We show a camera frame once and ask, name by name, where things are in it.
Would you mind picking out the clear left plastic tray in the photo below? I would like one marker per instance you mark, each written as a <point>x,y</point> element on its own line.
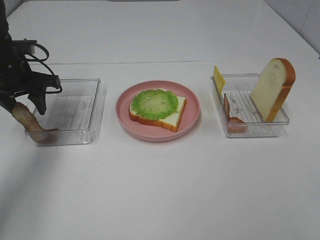
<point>72,117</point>

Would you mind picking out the clear right plastic tray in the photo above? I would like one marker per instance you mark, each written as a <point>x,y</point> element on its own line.
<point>237,89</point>

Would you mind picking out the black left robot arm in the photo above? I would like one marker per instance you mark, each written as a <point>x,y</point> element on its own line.
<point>4,33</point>

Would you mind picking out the yellow cheese slice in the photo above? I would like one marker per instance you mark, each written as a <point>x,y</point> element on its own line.
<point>218,79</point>

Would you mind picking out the green lettuce leaf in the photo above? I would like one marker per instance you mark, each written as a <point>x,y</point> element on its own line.
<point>154,104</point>

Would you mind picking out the bread slice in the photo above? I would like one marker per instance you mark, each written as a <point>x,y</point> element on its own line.
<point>273,87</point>
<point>171,122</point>

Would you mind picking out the pink round plate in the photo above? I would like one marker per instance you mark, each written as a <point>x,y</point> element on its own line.
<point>151,133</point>

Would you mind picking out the bacon strip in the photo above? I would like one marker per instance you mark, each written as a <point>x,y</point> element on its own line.
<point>234,124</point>
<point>23,115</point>

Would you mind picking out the clear plastic tray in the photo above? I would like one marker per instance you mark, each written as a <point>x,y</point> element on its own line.
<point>237,89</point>
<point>72,117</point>

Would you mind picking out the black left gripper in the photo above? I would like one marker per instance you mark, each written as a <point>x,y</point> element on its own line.
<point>17,78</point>

